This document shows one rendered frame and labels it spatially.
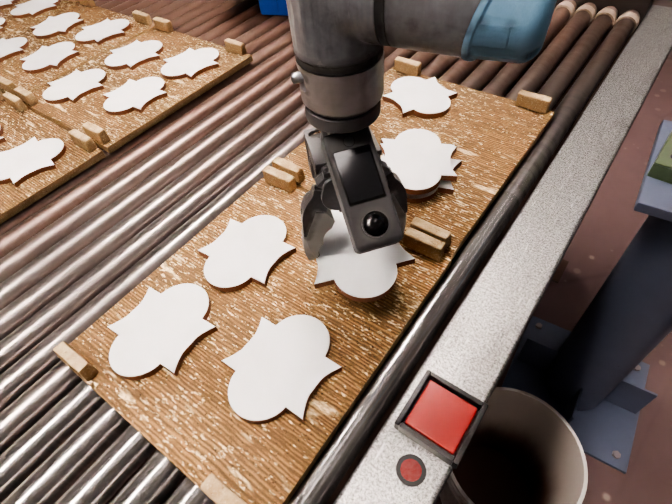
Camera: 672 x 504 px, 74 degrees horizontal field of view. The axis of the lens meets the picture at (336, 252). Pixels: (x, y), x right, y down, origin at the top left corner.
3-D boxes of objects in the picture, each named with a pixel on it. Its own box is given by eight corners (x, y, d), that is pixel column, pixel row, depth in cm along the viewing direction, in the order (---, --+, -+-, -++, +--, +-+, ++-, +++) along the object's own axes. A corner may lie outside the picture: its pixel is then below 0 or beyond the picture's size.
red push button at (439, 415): (476, 412, 50) (478, 407, 49) (452, 458, 48) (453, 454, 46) (429, 383, 53) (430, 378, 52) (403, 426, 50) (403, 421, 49)
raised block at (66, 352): (101, 372, 55) (90, 362, 53) (88, 384, 54) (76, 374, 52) (73, 347, 57) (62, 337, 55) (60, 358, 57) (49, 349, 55)
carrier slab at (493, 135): (553, 119, 83) (555, 111, 82) (450, 263, 64) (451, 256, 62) (392, 72, 98) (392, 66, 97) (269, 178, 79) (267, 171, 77)
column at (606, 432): (648, 366, 146) (875, 149, 79) (624, 474, 126) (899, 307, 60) (530, 316, 160) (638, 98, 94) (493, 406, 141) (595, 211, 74)
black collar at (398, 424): (486, 410, 50) (489, 404, 49) (455, 469, 47) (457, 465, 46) (426, 374, 54) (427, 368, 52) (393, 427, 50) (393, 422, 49)
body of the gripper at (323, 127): (368, 157, 54) (366, 62, 44) (391, 206, 49) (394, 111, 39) (306, 171, 53) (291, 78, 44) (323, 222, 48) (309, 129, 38)
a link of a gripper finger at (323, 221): (304, 232, 59) (330, 178, 53) (314, 266, 55) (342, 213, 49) (282, 230, 57) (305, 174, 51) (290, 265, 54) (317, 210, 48)
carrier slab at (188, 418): (451, 264, 63) (453, 257, 62) (260, 543, 43) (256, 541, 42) (268, 180, 78) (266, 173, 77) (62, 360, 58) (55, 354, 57)
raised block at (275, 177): (298, 188, 74) (296, 175, 72) (291, 195, 73) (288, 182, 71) (270, 176, 76) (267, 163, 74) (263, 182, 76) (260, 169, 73)
